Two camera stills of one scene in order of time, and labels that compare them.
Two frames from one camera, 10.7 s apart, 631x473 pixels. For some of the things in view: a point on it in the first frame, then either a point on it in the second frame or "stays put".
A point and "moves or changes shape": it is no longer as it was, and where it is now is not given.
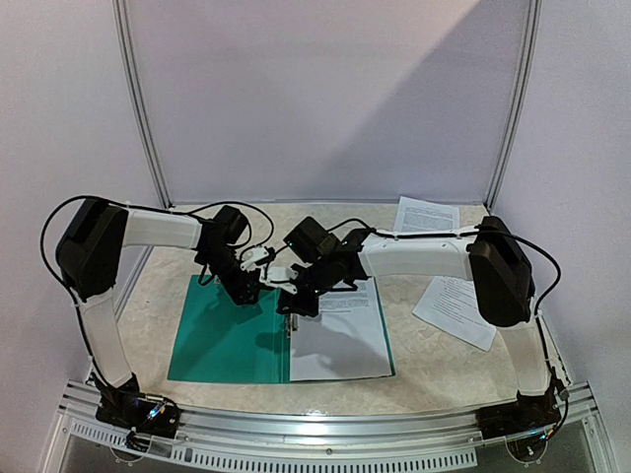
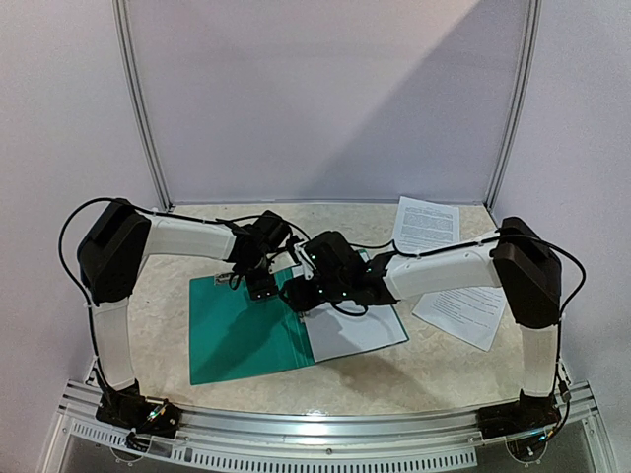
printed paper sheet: (452, 304) stays put
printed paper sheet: (345, 339) moves or changes shape
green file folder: (221, 341) moves or changes shape
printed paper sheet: (419, 216) stays put
